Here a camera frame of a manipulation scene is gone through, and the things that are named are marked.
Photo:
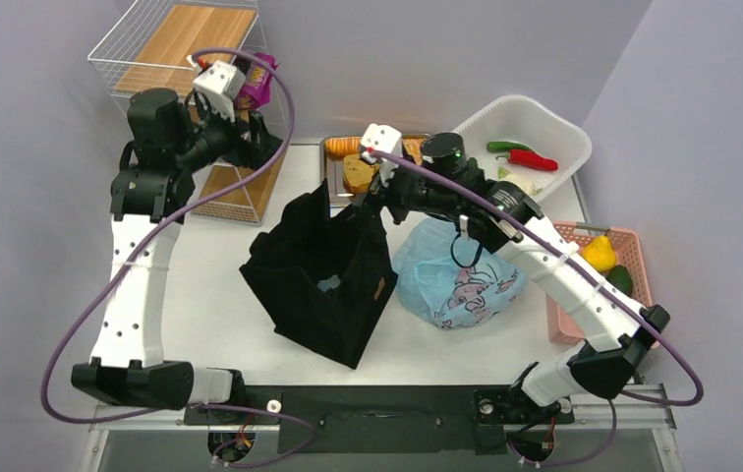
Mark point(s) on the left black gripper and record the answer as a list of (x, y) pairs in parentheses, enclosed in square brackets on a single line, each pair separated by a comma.
[(254, 152)]

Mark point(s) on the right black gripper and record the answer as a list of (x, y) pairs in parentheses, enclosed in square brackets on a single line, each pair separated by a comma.
[(378, 195)]

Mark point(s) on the purple snack packet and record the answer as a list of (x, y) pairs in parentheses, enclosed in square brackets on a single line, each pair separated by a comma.
[(255, 91)]

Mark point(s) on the blue printed plastic bag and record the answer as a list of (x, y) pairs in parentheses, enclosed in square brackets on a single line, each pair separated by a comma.
[(444, 281)]

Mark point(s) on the green chili pepper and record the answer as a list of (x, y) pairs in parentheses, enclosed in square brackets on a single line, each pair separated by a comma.
[(505, 146)]

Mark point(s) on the red chili pepper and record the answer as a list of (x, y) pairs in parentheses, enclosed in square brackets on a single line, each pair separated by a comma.
[(529, 159)]

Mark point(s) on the black fabric tote bag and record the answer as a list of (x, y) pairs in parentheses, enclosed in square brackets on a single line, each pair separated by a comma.
[(323, 278)]

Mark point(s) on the yellow pear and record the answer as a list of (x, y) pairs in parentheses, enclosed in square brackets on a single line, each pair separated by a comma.
[(600, 254)]

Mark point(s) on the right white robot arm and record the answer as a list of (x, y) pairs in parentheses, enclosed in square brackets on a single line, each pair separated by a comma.
[(619, 331)]

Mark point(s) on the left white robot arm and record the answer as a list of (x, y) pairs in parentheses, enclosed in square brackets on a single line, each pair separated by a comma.
[(149, 201)]

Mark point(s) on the brown bread slice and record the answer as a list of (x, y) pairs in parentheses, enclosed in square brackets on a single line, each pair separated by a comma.
[(357, 174)]

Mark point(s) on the steel tray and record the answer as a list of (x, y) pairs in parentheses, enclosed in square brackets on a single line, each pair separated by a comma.
[(332, 171)]

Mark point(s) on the row of orange crackers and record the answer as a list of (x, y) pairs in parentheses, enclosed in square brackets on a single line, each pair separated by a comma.
[(344, 146)]

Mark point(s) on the white plastic basin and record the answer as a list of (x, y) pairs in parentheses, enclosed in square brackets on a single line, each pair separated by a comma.
[(518, 118)]

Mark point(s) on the white cauliflower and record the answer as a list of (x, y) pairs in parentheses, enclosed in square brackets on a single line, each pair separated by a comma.
[(524, 184)]

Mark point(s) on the dark green avocado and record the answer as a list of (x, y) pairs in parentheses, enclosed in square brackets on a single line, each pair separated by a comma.
[(620, 279)]

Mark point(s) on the pink plastic basket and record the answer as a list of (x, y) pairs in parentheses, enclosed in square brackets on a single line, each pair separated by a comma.
[(627, 248)]

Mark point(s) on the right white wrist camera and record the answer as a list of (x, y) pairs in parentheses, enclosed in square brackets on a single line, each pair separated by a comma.
[(381, 138)]

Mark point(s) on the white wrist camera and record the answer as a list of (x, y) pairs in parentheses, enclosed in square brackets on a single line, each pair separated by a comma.
[(219, 84), (381, 138)]

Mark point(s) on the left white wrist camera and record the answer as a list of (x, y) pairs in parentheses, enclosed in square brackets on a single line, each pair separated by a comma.
[(219, 84)]

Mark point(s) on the white wire wooden shelf rack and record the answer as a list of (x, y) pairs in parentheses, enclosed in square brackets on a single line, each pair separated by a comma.
[(148, 48)]

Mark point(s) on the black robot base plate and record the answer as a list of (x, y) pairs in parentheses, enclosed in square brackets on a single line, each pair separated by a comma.
[(385, 418)]

